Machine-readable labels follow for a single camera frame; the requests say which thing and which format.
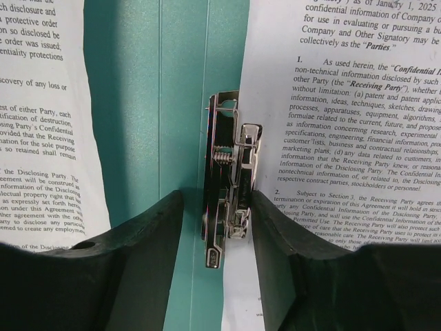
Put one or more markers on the single white printed sheet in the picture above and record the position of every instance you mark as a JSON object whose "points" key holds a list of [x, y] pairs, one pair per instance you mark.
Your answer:
{"points": [[52, 193]]}

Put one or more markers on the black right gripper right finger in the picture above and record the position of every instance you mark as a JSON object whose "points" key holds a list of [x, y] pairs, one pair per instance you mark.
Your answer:
{"points": [[307, 283]]}

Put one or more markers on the metal folder clip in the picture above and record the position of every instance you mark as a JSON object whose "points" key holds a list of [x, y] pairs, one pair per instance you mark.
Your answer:
{"points": [[230, 172]]}

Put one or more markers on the white printed paper sheets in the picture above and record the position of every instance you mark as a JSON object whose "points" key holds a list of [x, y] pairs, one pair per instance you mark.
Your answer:
{"points": [[348, 96]]}

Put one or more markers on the teal green file folder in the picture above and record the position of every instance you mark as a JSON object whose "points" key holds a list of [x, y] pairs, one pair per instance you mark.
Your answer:
{"points": [[152, 67]]}

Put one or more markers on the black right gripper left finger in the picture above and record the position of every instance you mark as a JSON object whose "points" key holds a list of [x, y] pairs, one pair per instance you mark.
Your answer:
{"points": [[119, 280]]}

